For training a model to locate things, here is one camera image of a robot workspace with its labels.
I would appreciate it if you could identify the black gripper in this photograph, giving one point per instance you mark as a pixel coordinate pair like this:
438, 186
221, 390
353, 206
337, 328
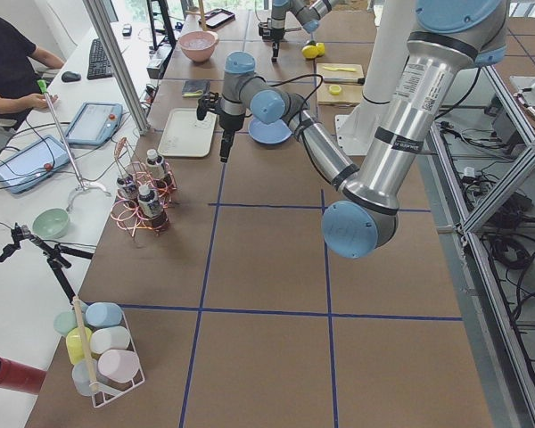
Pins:
227, 122

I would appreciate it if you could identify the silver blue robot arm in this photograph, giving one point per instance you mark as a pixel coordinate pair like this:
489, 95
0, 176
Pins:
419, 48

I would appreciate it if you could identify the light blue plate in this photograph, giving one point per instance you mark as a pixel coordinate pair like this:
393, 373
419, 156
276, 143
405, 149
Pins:
270, 134

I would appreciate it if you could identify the cream plastic tray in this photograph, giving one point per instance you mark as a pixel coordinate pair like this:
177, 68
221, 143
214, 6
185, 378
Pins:
186, 136

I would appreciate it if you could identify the dark notebook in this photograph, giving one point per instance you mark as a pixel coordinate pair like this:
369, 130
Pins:
195, 88

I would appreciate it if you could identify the dark drink bottle back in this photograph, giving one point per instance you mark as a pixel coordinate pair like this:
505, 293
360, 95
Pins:
156, 167

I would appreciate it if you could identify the dark drink bottle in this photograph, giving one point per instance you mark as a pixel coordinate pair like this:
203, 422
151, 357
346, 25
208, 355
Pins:
128, 189
156, 167
151, 207

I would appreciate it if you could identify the pink bowl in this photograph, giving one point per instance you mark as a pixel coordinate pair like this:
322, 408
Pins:
198, 46

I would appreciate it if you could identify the dark drink bottle front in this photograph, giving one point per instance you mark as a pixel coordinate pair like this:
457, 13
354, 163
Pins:
151, 207

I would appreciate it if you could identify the dark drink bottle middle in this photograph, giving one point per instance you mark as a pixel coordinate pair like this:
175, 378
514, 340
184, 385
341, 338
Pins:
128, 189

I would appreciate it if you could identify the yellow lemon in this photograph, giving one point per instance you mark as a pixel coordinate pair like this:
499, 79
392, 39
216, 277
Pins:
313, 50

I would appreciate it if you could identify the wooden cutting board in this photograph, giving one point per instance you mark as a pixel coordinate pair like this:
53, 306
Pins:
351, 83

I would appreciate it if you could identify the blue teach pendant far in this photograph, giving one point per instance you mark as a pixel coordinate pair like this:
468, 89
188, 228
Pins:
94, 124

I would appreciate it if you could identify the blue teach pendant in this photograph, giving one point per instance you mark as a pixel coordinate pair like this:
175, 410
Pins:
33, 164
94, 124

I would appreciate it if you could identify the black keyboard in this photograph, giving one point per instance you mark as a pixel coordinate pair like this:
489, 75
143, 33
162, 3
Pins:
99, 65

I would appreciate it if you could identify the black computer mouse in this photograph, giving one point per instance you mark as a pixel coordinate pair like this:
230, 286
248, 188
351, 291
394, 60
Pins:
69, 77

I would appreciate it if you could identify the silver stand with green tip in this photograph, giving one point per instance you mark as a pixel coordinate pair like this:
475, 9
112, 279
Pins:
83, 185

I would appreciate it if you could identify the mint green bowl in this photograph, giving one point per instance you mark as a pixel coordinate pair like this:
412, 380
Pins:
51, 224

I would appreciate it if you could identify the blue teach pendant near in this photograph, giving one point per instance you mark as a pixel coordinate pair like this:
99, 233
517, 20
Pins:
33, 164

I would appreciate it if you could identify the light blue cup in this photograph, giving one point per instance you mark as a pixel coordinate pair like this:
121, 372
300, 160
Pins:
104, 314

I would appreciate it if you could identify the seated person black shirt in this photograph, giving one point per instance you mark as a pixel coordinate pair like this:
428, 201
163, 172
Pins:
19, 90

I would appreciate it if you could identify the white cup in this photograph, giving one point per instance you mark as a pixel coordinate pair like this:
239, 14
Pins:
110, 338

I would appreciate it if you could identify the mint green cup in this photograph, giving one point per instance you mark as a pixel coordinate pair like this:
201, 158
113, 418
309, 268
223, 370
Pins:
65, 322

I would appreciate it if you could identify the pink cup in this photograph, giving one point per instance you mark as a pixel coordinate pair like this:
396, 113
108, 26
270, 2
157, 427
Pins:
121, 366

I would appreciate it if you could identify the yellow cup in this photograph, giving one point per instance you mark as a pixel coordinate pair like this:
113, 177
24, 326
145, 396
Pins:
74, 346

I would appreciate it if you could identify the grey translucent cup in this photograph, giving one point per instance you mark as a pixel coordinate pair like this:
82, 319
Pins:
81, 379

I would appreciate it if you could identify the red cylinder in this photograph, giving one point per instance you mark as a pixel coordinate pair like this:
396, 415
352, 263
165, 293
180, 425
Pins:
15, 376

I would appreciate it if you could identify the copper wire bottle rack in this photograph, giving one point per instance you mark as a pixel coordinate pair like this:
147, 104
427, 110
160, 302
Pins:
132, 220

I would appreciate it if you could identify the aluminium frame post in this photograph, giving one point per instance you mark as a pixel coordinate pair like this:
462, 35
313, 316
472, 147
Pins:
101, 22

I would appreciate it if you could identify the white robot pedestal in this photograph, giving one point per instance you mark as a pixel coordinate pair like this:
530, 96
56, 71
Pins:
389, 56

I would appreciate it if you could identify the white wire cup rack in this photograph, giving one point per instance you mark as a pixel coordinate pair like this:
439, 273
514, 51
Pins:
112, 390

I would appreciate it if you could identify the aluminium frame rail right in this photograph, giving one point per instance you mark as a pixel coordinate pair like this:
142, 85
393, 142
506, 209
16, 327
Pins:
482, 161

